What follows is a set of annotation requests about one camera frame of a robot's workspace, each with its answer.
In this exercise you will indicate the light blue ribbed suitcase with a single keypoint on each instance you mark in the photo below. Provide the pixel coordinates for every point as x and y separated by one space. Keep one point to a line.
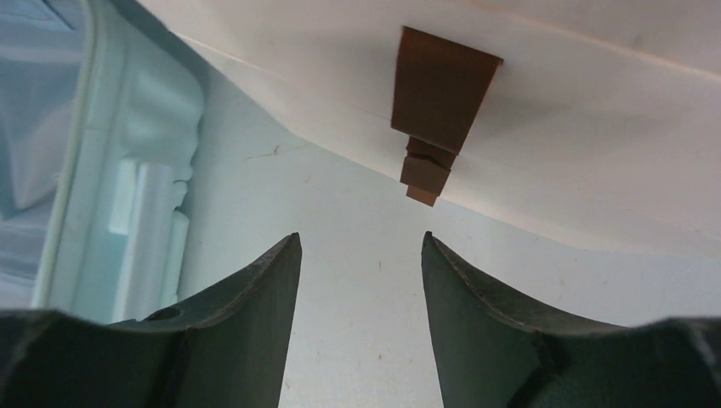
101 108

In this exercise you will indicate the cream plastic drawer cabinet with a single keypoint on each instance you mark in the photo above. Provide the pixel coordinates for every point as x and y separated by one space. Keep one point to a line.
600 129

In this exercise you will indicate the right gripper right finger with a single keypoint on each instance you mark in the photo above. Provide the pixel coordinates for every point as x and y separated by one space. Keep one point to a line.
494 346

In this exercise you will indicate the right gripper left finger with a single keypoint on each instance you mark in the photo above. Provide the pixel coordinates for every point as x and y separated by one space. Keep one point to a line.
225 346

